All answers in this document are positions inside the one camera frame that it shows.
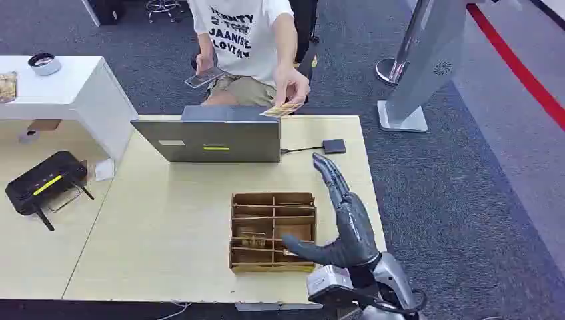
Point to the black office chair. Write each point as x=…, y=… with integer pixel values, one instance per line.
x=304, y=26

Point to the golden card in box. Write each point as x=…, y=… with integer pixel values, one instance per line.
x=254, y=240

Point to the clear-cased phone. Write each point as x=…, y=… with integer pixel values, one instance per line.
x=204, y=78

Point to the black router with antennas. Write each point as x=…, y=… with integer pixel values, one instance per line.
x=44, y=179

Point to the clear plastic holder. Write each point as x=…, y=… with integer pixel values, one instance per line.
x=64, y=199

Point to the person's left hand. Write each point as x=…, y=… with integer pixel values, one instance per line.
x=289, y=84

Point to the wooden compartment card box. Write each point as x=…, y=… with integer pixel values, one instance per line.
x=265, y=221

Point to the chrome stanchion post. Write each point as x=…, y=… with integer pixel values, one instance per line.
x=393, y=68

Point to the person's right hand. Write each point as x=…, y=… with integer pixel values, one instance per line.
x=204, y=65

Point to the black square adapter hub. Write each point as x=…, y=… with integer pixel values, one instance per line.
x=334, y=146

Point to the grey kiosk stand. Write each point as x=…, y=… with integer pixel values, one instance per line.
x=428, y=57

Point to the brown packet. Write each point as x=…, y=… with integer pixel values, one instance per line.
x=7, y=87

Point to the golden card stack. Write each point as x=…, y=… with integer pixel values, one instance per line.
x=282, y=110

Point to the brown pad under table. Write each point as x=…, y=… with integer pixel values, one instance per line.
x=44, y=125

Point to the white tape roll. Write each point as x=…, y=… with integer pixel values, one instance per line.
x=44, y=64

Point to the black cabinet with white leg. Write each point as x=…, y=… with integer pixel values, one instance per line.
x=106, y=9

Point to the chrome stool base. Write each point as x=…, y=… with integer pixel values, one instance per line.
x=164, y=9

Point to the person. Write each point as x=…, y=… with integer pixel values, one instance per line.
x=238, y=40

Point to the white side table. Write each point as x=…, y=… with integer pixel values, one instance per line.
x=75, y=92

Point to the grey laptop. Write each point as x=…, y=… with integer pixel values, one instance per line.
x=220, y=137

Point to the white paper tag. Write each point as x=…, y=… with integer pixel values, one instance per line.
x=104, y=170

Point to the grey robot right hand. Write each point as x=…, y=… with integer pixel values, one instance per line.
x=353, y=229

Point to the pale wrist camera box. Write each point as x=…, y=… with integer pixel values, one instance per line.
x=329, y=282

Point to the grey round disc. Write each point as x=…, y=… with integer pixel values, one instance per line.
x=29, y=136

